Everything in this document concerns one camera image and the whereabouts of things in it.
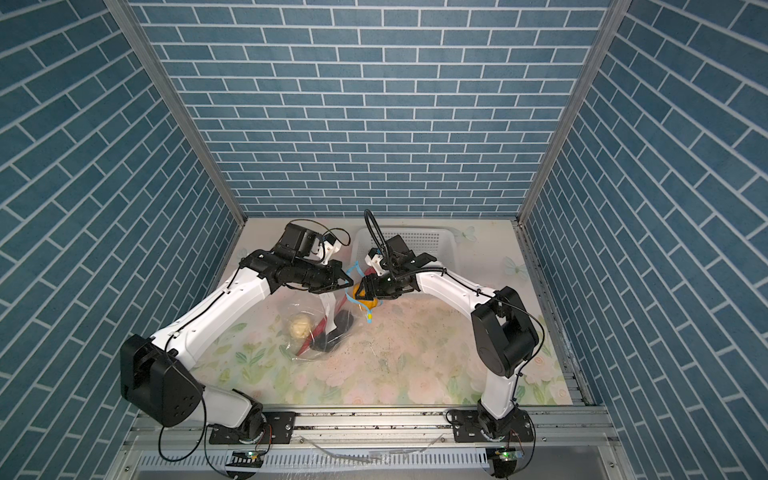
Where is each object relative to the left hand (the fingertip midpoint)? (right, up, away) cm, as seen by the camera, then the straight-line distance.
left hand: (354, 282), depth 77 cm
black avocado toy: (-9, -17, +4) cm, 20 cm away
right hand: (+1, -4, +8) cm, 9 cm away
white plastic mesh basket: (+27, +11, +27) cm, 40 cm away
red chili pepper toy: (-13, -15, +14) cm, 24 cm away
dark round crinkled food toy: (-3, -11, +4) cm, 12 cm away
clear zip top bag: (-14, -8, +10) cm, 19 cm away
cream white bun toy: (-17, -14, +8) cm, 23 cm away
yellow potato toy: (+4, -6, +4) cm, 8 cm away
